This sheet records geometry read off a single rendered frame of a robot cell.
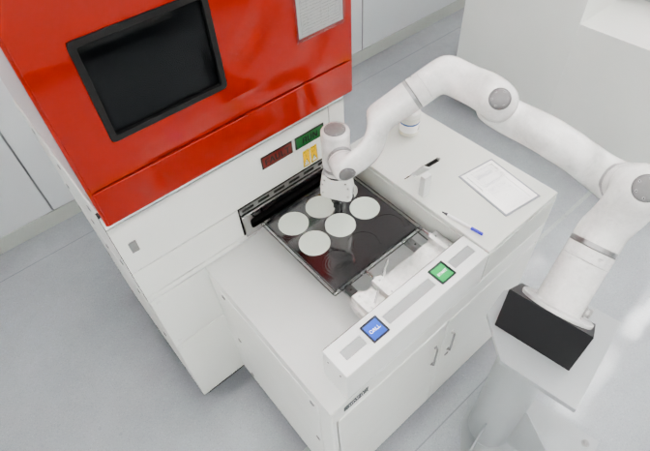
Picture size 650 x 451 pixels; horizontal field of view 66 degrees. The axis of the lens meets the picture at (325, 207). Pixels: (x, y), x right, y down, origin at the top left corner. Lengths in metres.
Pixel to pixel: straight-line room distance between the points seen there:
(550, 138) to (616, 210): 0.23
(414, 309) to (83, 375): 1.70
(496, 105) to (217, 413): 1.68
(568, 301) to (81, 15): 1.26
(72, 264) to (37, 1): 2.14
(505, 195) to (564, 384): 0.57
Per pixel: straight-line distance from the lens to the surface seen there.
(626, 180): 1.36
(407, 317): 1.35
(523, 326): 1.48
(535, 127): 1.39
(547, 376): 1.52
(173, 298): 1.70
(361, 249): 1.54
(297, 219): 1.63
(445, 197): 1.61
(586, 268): 1.41
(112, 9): 1.08
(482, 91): 1.32
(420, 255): 1.57
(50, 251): 3.15
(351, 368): 1.28
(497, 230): 1.56
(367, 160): 1.36
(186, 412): 2.37
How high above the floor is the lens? 2.13
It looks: 48 degrees down
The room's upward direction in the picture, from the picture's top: 4 degrees counter-clockwise
